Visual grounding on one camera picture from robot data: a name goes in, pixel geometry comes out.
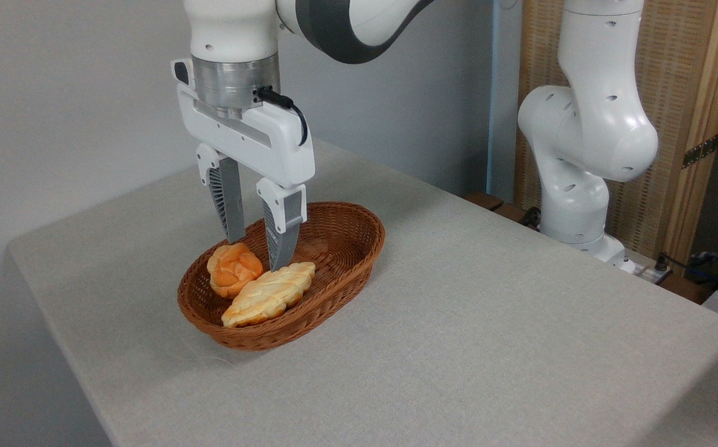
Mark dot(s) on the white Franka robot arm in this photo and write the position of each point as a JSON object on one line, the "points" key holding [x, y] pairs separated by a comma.
{"points": [[589, 124]]}

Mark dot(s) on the long pale braided bread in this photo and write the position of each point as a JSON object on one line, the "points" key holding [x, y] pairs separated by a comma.
{"points": [[266, 299]]}

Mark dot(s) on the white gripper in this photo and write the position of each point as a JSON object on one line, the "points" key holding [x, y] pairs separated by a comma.
{"points": [[241, 139]]}

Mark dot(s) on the brown wicker basket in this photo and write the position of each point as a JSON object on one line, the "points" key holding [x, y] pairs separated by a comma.
{"points": [[334, 248]]}

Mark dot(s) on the grey tablecloth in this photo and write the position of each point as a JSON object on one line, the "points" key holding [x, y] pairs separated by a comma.
{"points": [[489, 341]]}

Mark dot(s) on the dark metal screen hinge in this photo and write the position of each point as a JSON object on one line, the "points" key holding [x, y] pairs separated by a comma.
{"points": [[700, 151]]}

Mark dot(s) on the wooden rattan folding screen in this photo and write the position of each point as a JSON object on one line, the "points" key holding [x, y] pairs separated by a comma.
{"points": [[676, 62]]}

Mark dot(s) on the round orange knotted bread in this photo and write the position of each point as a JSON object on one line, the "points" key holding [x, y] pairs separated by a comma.
{"points": [[231, 271]]}

